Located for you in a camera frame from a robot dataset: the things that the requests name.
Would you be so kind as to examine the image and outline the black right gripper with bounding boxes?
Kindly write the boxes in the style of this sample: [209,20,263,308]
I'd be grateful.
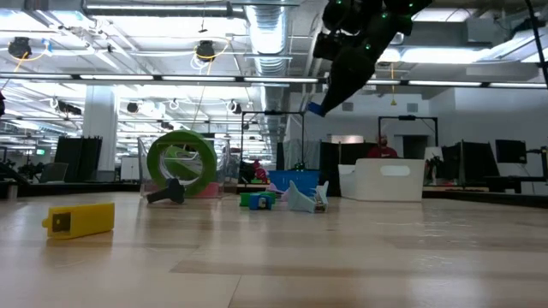
[319,0,412,116]

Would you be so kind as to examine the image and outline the grey staple remover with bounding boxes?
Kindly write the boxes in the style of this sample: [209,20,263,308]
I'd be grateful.
[285,179,331,215]

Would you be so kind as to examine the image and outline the green mini stapler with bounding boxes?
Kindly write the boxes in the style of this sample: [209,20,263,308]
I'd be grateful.
[239,191,277,208]

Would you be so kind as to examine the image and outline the pink tape roll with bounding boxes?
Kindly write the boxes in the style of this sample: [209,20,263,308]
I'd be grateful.
[194,182,223,199]

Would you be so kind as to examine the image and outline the small black tool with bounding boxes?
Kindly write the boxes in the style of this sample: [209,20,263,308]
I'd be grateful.
[146,177,187,205]

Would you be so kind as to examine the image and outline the yellow mini stapler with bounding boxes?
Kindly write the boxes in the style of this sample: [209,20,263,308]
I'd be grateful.
[41,201,116,241]

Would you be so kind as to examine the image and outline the black partition screen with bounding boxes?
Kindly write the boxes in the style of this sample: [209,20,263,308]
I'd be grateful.
[319,140,386,190]

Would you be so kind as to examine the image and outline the person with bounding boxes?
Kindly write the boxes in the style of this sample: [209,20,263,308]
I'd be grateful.
[366,134,399,160]

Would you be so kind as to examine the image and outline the white lampshade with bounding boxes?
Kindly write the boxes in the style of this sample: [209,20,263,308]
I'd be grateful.
[424,145,445,164]

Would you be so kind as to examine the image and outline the white plastic bin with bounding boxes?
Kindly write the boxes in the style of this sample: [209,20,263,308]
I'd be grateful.
[337,157,426,204]

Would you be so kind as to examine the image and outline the blue plastic basket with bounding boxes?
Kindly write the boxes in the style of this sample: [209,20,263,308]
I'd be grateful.
[267,169,322,198]

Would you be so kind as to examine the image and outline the grey ventilation box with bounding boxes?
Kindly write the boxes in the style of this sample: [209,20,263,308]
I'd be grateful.
[413,17,517,49]

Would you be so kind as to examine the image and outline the dark divider screens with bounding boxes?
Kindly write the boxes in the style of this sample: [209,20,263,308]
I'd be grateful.
[440,140,501,181]

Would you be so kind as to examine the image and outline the clear plastic container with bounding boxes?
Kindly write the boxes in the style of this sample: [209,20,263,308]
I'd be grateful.
[136,135,241,200]

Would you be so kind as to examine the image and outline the black computer monitor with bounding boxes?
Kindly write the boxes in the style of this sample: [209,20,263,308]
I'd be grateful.
[495,139,528,165]

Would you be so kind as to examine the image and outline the suspended linear light fixture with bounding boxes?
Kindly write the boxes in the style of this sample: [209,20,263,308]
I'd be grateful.
[0,72,548,90]

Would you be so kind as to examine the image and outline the white cabinet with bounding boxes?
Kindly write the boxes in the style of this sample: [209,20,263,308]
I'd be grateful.
[119,155,141,181]

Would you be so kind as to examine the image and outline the white structural column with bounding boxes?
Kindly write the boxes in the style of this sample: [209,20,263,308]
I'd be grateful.
[81,84,120,173]

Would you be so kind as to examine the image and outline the black folding panels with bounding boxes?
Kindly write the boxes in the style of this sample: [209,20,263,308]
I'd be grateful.
[53,135,104,184]

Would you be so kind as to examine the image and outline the grey mesh office chair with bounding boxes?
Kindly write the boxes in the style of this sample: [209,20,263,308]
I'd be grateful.
[39,161,70,185]

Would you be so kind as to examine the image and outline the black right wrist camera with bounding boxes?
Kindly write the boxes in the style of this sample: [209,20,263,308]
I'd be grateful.
[312,31,344,62]

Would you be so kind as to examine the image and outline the yellow hanging cord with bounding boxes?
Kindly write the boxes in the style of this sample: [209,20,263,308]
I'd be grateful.
[388,62,398,107]

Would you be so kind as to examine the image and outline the black metal gantry frame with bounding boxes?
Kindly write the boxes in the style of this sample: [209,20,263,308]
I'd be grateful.
[377,114,439,160]
[240,110,307,185]

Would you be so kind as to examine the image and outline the silver corrugated air duct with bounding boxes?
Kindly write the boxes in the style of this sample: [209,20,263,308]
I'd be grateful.
[244,0,294,149]

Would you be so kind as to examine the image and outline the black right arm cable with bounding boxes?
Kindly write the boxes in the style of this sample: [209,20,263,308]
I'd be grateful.
[524,0,548,86]

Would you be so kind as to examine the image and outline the black aluminium rig frame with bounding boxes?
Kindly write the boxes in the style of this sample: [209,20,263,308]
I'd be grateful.
[0,181,548,210]

